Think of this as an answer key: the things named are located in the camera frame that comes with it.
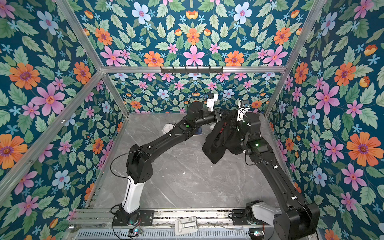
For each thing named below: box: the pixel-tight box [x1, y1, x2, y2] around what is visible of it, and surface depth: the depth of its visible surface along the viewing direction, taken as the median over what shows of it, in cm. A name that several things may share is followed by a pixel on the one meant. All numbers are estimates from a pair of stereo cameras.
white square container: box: [161, 123, 174, 135], surface depth 109 cm
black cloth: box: [202, 110, 244, 165], surface depth 84 cm
